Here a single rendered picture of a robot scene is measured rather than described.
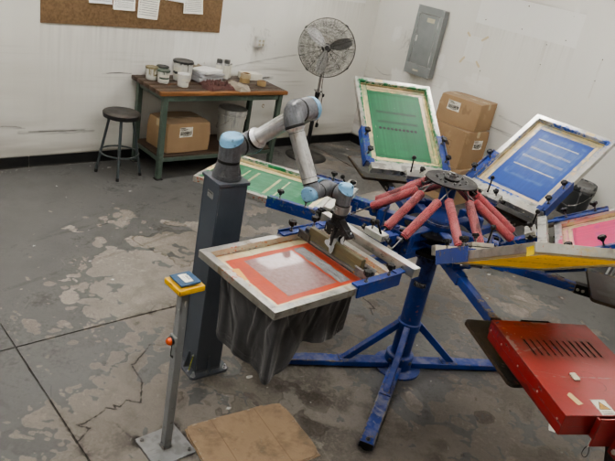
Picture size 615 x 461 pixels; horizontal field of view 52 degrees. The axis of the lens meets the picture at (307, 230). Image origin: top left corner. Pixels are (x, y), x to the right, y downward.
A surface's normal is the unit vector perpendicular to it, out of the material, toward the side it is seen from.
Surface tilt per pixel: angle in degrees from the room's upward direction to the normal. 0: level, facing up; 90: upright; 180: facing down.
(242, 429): 0
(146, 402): 0
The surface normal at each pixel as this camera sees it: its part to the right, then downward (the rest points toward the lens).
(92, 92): 0.64, 0.43
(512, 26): -0.74, 0.15
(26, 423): 0.18, -0.89
